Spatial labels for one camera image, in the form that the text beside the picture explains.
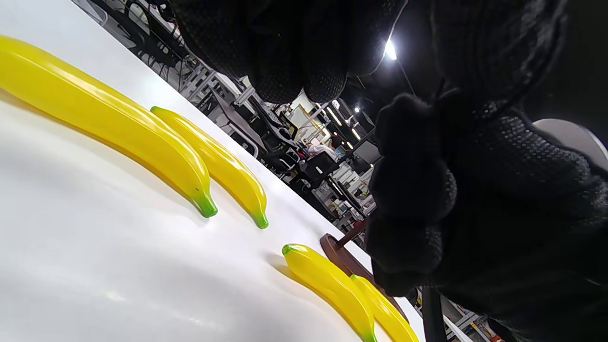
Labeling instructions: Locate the person's left hand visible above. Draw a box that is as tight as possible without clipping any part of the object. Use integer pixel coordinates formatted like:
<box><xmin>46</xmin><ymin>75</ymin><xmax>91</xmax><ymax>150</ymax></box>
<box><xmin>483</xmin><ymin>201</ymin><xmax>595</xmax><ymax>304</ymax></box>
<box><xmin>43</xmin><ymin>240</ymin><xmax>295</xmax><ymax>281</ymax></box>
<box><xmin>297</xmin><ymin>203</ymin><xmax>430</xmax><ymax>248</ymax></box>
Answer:
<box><xmin>169</xmin><ymin>0</ymin><xmax>569</xmax><ymax>110</ymax></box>

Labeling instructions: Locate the person's right hand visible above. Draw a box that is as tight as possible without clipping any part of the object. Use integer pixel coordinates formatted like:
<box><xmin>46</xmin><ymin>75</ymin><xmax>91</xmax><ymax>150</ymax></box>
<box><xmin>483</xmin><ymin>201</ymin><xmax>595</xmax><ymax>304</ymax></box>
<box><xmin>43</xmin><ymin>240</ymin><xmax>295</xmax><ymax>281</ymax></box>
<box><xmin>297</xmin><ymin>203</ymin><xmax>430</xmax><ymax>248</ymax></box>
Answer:
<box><xmin>365</xmin><ymin>93</ymin><xmax>608</xmax><ymax>342</ymax></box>

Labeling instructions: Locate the yellow plastic banana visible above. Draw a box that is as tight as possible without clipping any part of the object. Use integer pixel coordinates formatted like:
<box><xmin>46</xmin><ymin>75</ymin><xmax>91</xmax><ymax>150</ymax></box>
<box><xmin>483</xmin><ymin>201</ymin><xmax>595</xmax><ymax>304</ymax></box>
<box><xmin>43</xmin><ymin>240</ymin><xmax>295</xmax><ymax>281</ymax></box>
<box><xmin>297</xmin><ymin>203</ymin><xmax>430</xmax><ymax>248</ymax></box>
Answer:
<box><xmin>0</xmin><ymin>34</ymin><xmax>219</xmax><ymax>219</ymax></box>
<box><xmin>351</xmin><ymin>275</ymin><xmax>421</xmax><ymax>342</ymax></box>
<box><xmin>282</xmin><ymin>244</ymin><xmax>378</xmax><ymax>342</ymax></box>
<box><xmin>151</xmin><ymin>105</ymin><xmax>270</xmax><ymax>230</ymax></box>

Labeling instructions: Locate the brown wooden hook stand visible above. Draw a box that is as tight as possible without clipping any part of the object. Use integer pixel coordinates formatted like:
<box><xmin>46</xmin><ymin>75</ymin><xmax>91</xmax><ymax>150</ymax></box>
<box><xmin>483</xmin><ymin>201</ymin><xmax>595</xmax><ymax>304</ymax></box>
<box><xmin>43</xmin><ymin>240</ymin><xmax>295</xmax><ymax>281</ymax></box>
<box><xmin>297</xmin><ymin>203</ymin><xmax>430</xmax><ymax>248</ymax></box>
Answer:
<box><xmin>320</xmin><ymin>221</ymin><xmax>409</xmax><ymax>323</ymax></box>

